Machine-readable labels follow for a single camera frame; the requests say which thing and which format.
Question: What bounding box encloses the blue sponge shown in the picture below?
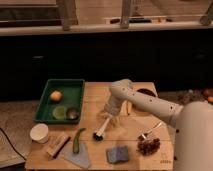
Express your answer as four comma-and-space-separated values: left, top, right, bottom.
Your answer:
106, 146, 129, 164

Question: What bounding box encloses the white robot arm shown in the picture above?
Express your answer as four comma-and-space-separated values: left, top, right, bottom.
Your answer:
105, 79, 213, 171

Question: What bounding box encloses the white handled dish brush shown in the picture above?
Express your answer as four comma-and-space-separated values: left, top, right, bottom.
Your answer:
93, 116, 111, 141

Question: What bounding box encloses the grey cloth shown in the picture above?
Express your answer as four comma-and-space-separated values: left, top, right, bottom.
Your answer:
64, 141, 91, 169

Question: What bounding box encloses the green chili pepper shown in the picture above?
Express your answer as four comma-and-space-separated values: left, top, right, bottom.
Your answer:
72, 128, 86, 154

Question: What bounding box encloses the orange round fruit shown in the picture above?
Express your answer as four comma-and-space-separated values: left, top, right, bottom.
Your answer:
50, 91, 62, 102

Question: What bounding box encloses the brown grape bunch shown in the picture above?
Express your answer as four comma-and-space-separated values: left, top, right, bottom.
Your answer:
138, 138, 160, 156

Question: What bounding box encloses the green round lid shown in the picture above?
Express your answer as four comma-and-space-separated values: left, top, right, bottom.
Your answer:
52, 106, 67, 120

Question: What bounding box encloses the black cable left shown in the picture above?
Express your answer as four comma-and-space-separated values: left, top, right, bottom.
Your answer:
0, 127, 27, 162

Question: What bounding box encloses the green plastic tray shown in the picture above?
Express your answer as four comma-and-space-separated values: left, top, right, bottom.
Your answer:
34, 79, 85, 124

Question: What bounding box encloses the white paper cup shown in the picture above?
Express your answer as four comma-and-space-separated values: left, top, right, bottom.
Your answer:
30, 123, 49, 144

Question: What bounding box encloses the dark red bowl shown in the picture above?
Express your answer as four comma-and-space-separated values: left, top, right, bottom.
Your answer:
137, 88, 157, 97

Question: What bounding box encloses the wooden scrub brush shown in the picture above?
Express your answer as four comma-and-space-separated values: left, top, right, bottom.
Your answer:
46, 132, 70, 158

